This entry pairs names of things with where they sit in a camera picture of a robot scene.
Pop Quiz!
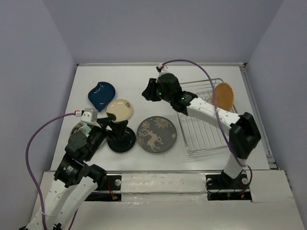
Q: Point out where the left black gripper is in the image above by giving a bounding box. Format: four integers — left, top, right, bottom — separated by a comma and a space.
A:
85, 116, 129, 160

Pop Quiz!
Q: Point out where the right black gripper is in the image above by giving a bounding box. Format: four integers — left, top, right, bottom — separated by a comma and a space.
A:
142, 77, 174, 103

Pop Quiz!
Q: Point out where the dark blue leaf-shaped plate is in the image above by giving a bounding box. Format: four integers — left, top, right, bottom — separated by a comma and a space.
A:
88, 81, 116, 112

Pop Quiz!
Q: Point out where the round woven wicker plate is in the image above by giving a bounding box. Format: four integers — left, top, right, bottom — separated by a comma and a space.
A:
215, 82, 234, 111

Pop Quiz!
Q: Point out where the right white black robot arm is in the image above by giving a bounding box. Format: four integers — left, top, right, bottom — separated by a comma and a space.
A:
142, 73, 261, 188

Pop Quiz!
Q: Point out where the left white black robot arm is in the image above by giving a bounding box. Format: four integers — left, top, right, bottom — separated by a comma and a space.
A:
23, 118, 128, 230

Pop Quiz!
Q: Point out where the cream floral ceramic plate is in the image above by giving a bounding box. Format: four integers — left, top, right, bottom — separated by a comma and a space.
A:
106, 99, 134, 122

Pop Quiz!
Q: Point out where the black round plate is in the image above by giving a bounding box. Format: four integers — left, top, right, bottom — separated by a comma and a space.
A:
107, 127, 136, 153

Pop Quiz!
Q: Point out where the light green floral plate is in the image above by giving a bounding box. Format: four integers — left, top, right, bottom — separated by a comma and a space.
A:
68, 121, 93, 143

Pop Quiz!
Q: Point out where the grey reindeer snowflake plate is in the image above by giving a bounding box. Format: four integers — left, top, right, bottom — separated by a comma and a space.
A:
136, 116, 177, 154

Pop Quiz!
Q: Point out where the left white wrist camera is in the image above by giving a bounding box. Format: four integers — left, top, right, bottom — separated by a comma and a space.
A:
81, 108, 98, 123

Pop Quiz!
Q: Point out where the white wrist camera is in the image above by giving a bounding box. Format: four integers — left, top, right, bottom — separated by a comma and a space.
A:
81, 108, 98, 123
156, 64, 170, 78

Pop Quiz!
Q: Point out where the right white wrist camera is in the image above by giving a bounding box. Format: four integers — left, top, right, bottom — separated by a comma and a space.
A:
156, 64, 170, 78

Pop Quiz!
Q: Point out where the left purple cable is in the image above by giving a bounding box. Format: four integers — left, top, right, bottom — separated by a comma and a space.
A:
25, 110, 82, 230

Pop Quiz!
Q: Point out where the purple cable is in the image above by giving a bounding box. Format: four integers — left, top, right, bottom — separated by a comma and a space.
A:
162, 58, 253, 199
25, 110, 82, 230

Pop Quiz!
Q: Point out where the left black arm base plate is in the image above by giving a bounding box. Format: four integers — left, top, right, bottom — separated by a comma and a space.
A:
85, 174, 122, 202

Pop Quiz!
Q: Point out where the metal wire dish rack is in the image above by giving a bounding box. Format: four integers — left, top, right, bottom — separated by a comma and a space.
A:
177, 80, 226, 143

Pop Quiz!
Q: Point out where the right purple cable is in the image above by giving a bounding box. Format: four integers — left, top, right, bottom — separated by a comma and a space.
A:
162, 58, 253, 199

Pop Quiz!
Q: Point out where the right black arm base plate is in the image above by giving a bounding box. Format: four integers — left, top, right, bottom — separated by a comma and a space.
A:
205, 173, 252, 201

